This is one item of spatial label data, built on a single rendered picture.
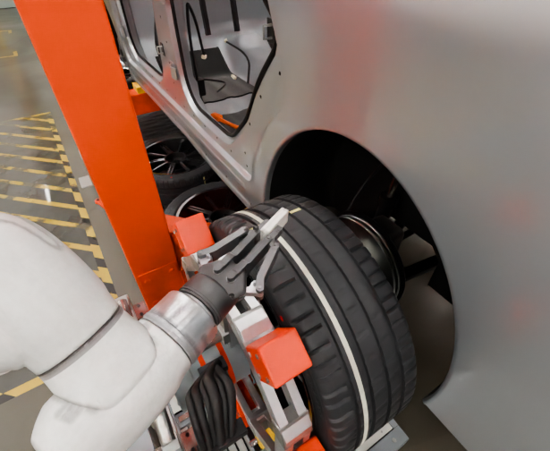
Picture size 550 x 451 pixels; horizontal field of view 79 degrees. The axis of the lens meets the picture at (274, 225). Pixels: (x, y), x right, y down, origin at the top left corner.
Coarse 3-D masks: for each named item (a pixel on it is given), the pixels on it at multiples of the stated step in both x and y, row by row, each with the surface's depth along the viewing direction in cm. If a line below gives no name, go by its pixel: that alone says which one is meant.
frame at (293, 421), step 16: (192, 256) 75; (192, 272) 94; (256, 304) 64; (240, 320) 62; (256, 320) 62; (240, 336) 60; (256, 336) 61; (288, 384) 62; (240, 400) 98; (256, 400) 98; (272, 400) 60; (288, 400) 65; (256, 416) 95; (272, 416) 63; (288, 416) 62; (304, 416) 62; (256, 432) 90; (288, 432) 61; (304, 432) 63; (272, 448) 79; (288, 448) 63
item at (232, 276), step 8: (264, 240) 55; (256, 248) 53; (264, 248) 54; (248, 256) 52; (256, 256) 52; (240, 264) 50; (248, 264) 51; (256, 264) 54; (232, 272) 49; (240, 272) 50; (248, 272) 52; (232, 280) 49
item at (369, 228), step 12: (348, 216) 105; (360, 228) 99; (372, 228) 97; (360, 240) 101; (372, 240) 96; (384, 240) 95; (372, 252) 98; (384, 252) 94; (384, 264) 95; (396, 264) 94; (396, 276) 95; (396, 288) 97
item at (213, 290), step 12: (204, 264) 51; (228, 264) 51; (192, 276) 48; (204, 276) 46; (216, 276) 49; (240, 276) 50; (180, 288) 47; (192, 288) 45; (204, 288) 45; (216, 288) 45; (228, 288) 48; (240, 288) 48; (204, 300) 44; (216, 300) 45; (228, 300) 46; (240, 300) 49; (216, 312) 45; (228, 312) 48; (216, 324) 46
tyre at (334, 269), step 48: (288, 240) 69; (336, 240) 71; (288, 288) 62; (336, 288) 64; (384, 288) 66; (336, 336) 61; (384, 336) 64; (336, 384) 59; (384, 384) 65; (336, 432) 62
